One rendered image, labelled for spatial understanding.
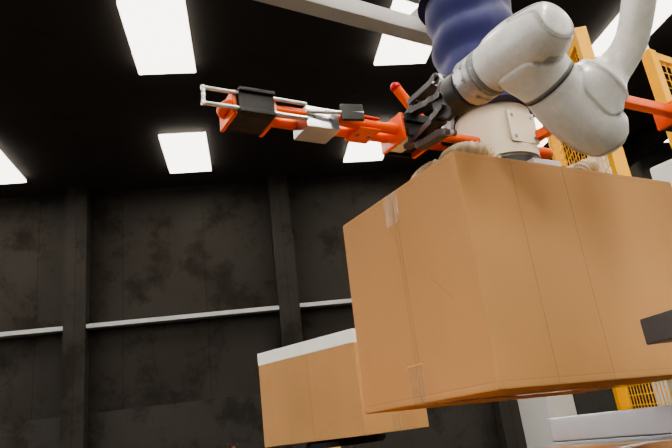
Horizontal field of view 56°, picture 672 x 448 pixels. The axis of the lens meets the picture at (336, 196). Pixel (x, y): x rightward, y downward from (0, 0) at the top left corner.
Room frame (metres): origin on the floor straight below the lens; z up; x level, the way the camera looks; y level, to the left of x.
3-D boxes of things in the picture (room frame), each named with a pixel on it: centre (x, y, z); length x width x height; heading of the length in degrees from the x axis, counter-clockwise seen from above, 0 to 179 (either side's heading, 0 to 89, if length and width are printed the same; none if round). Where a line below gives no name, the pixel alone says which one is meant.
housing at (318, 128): (1.10, 0.02, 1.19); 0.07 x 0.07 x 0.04; 31
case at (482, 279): (1.34, -0.36, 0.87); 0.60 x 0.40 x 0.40; 121
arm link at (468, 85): (1.01, -0.28, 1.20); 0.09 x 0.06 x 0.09; 123
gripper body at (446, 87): (1.07, -0.24, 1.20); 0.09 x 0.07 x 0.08; 33
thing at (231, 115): (1.03, 0.14, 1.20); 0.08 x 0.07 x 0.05; 121
